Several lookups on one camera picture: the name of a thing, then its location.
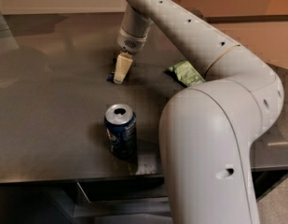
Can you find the blue pepsi can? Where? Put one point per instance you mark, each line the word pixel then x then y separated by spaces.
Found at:
pixel 120 123

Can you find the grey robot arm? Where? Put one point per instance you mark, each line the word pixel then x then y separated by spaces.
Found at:
pixel 206 131

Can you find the blue rxbar blueberry bar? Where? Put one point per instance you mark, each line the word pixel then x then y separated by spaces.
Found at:
pixel 111 76

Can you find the green chip bag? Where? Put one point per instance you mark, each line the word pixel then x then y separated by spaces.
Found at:
pixel 185 73

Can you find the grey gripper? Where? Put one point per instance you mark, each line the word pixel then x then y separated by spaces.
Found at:
pixel 130 44

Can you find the grey chair at left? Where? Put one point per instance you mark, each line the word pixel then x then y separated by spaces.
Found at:
pixel 7 40

